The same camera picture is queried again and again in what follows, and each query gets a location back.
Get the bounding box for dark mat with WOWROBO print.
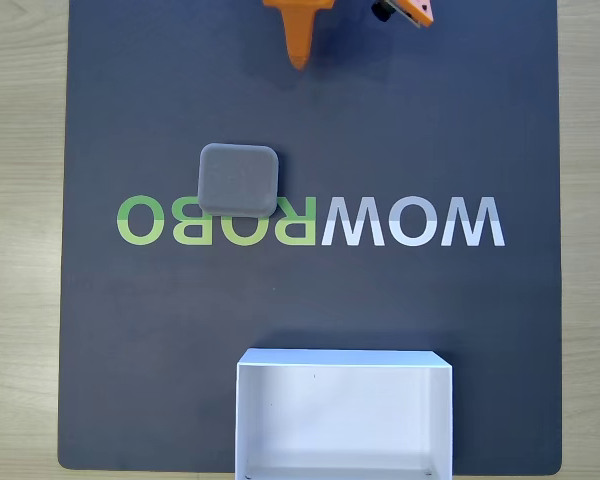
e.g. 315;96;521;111
57;0;564;474

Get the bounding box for white cardboard box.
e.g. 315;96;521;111
234;348;455;480

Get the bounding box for orange-framed gripper camera module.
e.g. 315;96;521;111
371;0;435;30

